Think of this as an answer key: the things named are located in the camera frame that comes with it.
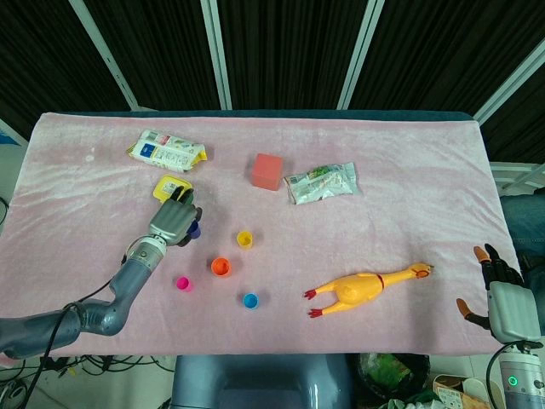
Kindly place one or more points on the blue denim trouser leg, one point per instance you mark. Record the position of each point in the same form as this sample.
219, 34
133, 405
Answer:
526, 217

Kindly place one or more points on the yellow-lidded green container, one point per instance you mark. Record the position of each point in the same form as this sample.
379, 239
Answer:
164, 187

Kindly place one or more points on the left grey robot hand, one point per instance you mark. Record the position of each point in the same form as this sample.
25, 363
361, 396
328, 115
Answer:
170, 219

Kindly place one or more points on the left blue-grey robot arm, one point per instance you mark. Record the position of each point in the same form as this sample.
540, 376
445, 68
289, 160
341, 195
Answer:
102, 317

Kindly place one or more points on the red foam cube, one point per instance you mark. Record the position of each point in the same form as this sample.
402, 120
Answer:
267, 171

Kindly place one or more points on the black bin with green bag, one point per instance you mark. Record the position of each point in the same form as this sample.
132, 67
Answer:
391, 372

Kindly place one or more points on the white partition frame post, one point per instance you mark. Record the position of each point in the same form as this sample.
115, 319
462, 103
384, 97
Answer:
361, 55
217, 55
508, 83
106, 57

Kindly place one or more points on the yellow rubber chicken toy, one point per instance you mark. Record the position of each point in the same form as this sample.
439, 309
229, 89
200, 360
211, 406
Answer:
355, 292

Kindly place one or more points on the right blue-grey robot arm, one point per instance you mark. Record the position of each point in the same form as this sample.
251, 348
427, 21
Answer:
521, 383

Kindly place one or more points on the blue white sign board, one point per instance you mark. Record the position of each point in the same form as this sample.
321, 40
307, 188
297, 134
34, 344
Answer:
6, 136

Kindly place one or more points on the cardboard box with label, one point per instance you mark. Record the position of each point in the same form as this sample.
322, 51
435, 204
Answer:
455, 392

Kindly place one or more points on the grey metal shelf frame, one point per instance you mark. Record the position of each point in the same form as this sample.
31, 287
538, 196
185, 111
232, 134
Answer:
517, 174

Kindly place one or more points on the pink small cup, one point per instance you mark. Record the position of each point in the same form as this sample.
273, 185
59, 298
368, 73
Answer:
184, 283

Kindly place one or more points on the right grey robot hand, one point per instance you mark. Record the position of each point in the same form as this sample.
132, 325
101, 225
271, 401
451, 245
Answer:
513, 309

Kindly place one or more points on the orange small cup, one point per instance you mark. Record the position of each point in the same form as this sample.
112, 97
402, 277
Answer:
221, 266

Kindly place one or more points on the yellow small cup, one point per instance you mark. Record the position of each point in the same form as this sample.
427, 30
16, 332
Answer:
244, 240

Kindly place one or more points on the pink fleece table cloth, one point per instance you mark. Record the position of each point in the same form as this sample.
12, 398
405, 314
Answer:
383, 230

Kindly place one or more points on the silver green snack packet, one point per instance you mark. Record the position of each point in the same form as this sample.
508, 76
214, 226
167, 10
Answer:
321, 182

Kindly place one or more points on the light blue small cup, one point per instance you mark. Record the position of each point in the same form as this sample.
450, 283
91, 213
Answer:
250, 301

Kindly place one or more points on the white snack pack yellow end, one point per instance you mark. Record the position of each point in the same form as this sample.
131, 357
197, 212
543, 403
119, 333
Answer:
166, 151

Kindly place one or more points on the dark blue small cup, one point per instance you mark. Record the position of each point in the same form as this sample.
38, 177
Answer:
195, 231

